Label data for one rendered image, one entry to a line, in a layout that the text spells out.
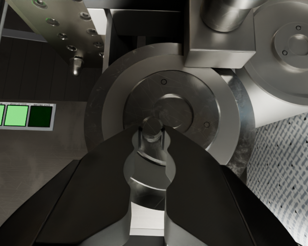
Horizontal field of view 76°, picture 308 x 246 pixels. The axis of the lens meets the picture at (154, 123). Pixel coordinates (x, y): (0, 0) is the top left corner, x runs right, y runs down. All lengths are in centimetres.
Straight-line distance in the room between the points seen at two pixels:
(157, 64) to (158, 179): 10
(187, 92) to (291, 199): 23
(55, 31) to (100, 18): 27
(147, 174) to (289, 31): 18
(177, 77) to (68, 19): 32
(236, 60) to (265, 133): 23
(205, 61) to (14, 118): 52
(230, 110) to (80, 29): 36
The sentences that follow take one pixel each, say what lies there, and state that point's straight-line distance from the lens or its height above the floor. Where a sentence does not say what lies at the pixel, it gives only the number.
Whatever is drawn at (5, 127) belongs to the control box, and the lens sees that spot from 61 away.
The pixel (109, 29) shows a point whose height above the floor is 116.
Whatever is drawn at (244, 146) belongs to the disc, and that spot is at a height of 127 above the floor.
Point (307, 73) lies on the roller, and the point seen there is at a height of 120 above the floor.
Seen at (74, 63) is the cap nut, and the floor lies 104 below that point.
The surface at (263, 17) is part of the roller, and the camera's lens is 24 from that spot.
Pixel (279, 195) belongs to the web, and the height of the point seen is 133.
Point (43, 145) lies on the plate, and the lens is 56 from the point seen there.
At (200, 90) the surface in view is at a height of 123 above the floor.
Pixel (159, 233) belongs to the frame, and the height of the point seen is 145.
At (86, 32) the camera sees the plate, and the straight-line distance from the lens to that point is 47.
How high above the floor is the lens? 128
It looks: 11 degrees down
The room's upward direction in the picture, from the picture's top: 178 degrees counter-clockwise
